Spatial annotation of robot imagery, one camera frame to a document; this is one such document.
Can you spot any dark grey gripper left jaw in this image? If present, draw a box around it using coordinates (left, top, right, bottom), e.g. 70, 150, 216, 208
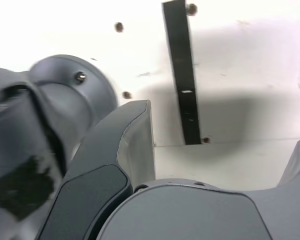
36, 99, 157, 240

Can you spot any black tape strip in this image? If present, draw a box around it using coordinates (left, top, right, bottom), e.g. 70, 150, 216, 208
161, 0, 203, 146

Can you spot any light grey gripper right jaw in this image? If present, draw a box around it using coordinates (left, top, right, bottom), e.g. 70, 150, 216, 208
97, 132, 300, 240

